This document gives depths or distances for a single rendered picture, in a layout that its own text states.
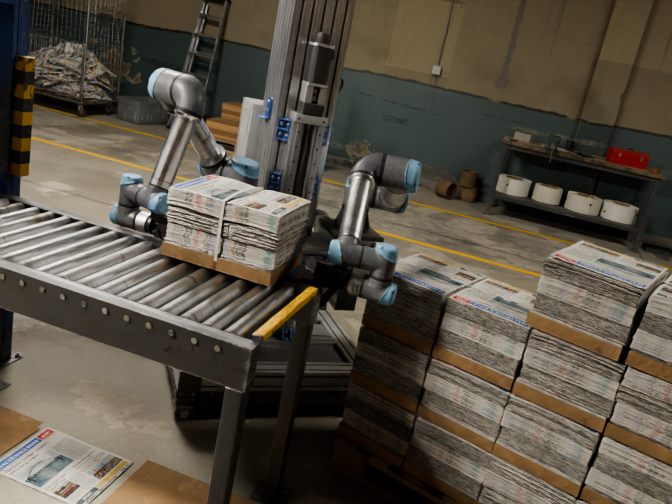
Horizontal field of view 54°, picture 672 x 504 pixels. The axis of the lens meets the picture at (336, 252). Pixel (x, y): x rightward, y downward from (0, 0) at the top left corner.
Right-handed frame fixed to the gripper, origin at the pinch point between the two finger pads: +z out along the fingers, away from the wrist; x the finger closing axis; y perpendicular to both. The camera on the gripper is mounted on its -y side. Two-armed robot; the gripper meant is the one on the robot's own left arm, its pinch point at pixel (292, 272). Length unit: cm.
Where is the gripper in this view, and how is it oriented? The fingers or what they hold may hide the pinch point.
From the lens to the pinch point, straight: 221.4
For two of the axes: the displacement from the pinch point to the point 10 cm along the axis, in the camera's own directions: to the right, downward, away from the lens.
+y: 1.9, -9.4, -2.9
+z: -9.4, -2.6, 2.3
